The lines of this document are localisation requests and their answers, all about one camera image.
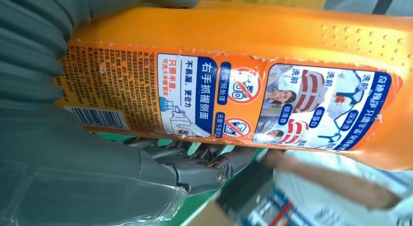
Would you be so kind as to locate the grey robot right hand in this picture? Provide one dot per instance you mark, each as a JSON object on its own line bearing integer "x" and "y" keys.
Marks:
{"x": 80, "y": 173}

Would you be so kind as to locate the brown cardboard box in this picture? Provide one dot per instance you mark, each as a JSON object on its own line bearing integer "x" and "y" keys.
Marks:
{"x": 209, "y": 216}

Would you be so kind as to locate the black hard case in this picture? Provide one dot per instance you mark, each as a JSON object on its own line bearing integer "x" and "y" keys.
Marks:
{"x": 245, "y": 189}

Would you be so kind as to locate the person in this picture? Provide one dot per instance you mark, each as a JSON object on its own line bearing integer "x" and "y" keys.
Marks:
{"x": 338, "y": 182}

